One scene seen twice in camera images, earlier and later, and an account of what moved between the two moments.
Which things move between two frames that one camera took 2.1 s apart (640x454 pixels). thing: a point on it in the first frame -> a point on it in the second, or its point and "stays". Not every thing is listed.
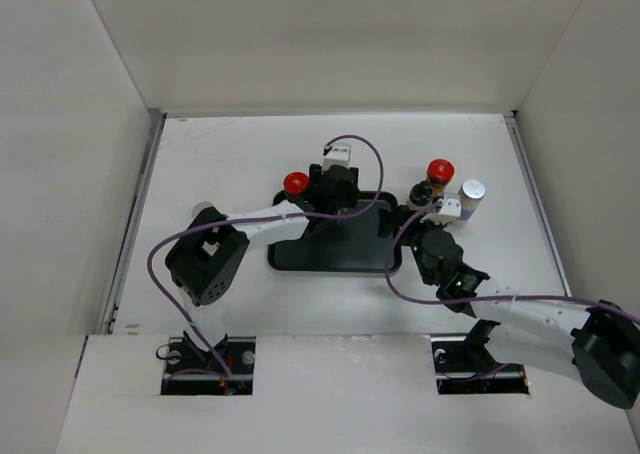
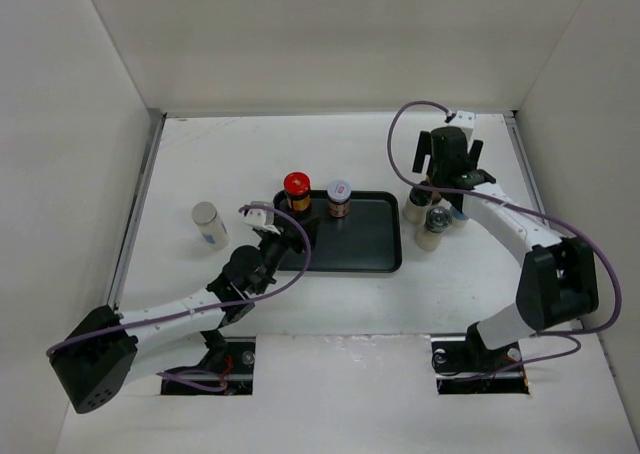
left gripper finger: x=354 y=178 -> x=296 y=238
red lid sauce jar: x=296 y=183 stays
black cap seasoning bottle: x=420 y=195 stays
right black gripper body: x=424 y=270 -> x=434 y=168
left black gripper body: x=348 y=203 -> x=272 y=248
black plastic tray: x=357 y=247 stays
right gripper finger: x=390 y=222 -> x=423 y=149
